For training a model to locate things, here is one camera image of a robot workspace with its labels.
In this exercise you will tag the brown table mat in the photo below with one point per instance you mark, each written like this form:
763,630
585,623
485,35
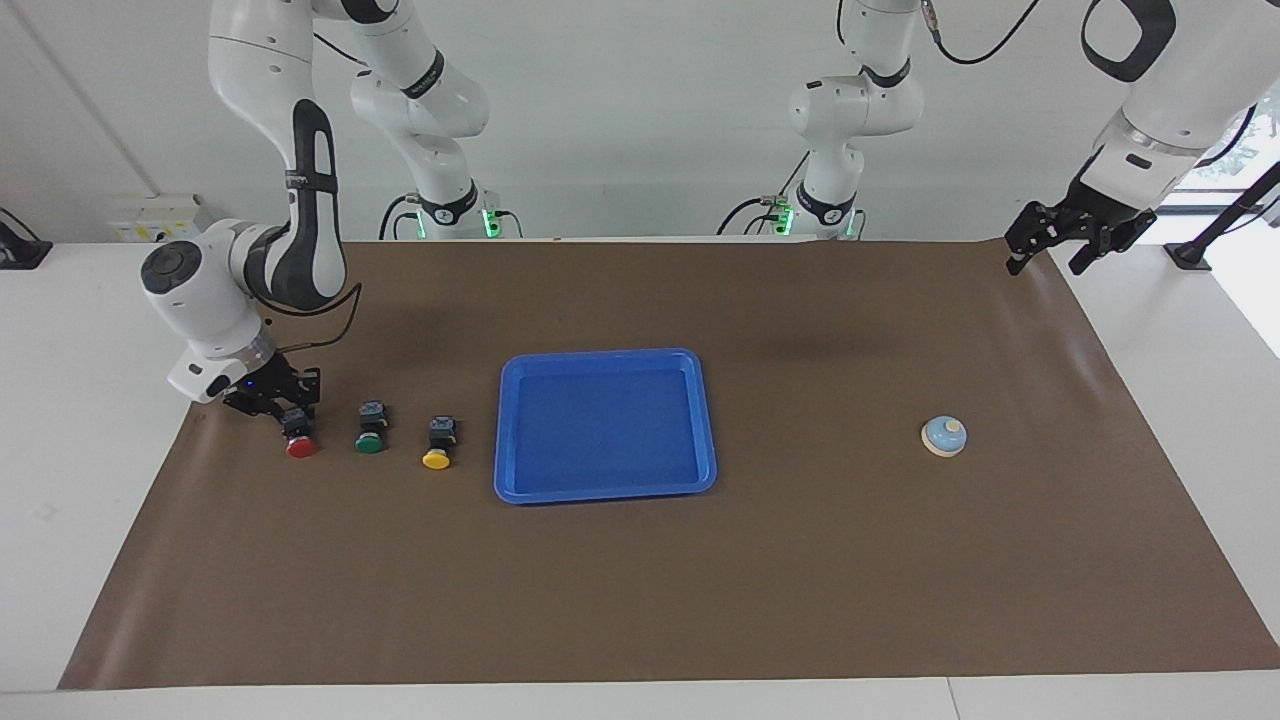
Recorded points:
800,580

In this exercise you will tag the light blue service bell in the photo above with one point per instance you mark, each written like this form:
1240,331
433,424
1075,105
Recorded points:
942,438

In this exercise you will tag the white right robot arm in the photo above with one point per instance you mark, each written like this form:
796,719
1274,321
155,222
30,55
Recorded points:
200,290

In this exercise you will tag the green push button switch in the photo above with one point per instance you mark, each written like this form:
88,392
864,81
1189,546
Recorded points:
370,442

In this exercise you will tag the red push button switch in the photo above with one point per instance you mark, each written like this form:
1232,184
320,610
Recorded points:
301,447

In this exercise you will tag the blue plastic tray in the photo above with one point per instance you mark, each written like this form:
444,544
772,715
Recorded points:
600,430

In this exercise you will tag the black tripod stand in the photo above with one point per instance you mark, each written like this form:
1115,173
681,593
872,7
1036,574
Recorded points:
1190,255

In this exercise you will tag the yellow push button switch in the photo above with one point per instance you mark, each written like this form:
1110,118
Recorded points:
438,458

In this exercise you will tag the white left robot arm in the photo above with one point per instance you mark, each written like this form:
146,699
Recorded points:
850,110

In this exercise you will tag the bright window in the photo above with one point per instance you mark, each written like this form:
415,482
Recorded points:
1262,140

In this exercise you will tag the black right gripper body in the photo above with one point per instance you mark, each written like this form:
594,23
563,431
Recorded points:
262,382

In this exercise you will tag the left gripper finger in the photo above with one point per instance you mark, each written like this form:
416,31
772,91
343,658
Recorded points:
1025,235
1090,250

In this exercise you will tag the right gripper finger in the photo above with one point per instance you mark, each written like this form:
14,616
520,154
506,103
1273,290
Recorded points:
268,408
311,392

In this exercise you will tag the white wall socket box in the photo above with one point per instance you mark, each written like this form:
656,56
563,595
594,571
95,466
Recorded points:
150,220

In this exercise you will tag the black table clamp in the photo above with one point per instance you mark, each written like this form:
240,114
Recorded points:
25,255

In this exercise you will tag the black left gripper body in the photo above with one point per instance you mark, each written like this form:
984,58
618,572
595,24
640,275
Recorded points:
1105,215

